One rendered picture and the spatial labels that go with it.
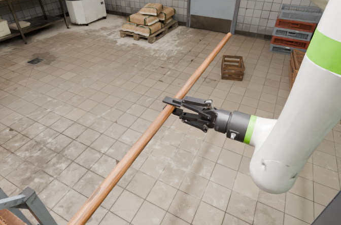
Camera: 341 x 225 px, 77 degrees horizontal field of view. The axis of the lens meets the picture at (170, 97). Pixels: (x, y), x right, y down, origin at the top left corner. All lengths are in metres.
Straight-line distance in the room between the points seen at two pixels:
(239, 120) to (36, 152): 2.15
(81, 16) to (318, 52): 5.50
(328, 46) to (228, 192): 1.69
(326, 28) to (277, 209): 1.75
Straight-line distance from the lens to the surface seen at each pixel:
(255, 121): 0.68
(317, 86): 0.42
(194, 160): 2.11
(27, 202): 0.97
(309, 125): 0.47
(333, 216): 1.01
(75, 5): 5.66
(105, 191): 0.56
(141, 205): 1.89
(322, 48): 0.41
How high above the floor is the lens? 1.67
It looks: 36 degrees down
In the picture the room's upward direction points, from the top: straight up
